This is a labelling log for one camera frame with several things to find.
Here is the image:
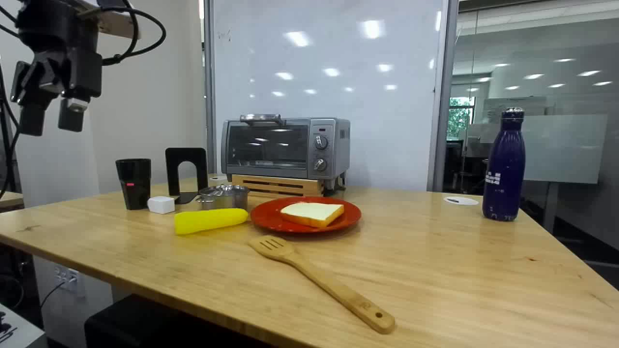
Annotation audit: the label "small white box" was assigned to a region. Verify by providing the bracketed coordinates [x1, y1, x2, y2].
[145, 196, 176, 217]

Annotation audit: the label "red round plate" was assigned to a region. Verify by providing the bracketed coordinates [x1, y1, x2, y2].
[250, 196, 364, 236]

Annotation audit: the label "black cup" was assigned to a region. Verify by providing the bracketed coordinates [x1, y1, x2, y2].
[114, 157, 153, 211]

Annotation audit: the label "yellow toy corn cob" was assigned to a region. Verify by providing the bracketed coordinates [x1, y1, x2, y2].
[172, 207, 252, 236]

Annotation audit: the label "small metal pan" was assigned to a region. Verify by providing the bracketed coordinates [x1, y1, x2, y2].
[174, 184, 252, 213]

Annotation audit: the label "black metal bookend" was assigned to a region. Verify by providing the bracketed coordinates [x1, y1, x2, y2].
[164, 147, 211, 198]

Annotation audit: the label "dark blue water bottle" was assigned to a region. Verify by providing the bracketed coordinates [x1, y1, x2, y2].
[482, 107, 528, 225]

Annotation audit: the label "black hanging cable bundle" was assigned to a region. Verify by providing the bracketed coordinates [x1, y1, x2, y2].
[0, 4, 23, 200]

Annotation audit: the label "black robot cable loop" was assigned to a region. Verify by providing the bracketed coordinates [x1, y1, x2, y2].
[99, 0, 168, 68]

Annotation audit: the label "wooden slatted trivet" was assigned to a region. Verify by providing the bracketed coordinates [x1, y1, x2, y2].
[230, 172, 325, 209]

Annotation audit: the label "flat white disc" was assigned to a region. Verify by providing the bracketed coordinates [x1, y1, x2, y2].
[441, 194, 480, 209]

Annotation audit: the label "frosted glass board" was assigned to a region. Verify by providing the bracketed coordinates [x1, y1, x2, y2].
[462, 113, 609, 186]

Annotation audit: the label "silver toaster oven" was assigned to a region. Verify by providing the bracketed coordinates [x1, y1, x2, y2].
[221, 114, 352, 196]

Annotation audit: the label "white bread slice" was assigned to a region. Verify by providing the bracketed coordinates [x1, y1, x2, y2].
[279, 200, 346, 230]

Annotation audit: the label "white grey device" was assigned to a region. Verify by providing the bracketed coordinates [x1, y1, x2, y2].
[0, 302, 48, 348]

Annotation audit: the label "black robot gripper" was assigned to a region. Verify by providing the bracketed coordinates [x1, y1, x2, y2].
[10, 0, 105, 138]

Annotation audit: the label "large white whiteboard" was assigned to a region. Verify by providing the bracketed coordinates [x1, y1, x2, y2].
[203, 0, 460, 194]

